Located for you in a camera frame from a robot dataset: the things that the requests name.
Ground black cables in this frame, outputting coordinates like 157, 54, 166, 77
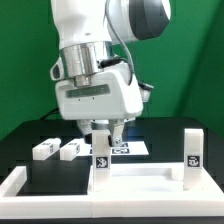
39, 107, 63, 121

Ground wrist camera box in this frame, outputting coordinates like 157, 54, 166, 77
138, 82, 154, 103

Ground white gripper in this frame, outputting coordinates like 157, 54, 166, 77
55, 63, 143, 147

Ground fiducial marker sheet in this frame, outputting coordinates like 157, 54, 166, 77
87, 140, 150, 157

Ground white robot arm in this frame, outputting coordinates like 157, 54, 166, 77
50, 0, 171, 146

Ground white desk tabletop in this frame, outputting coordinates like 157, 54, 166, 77
87, 162, 224, 204

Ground white U-shaped fence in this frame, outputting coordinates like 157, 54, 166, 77
0, 166, 224, 219

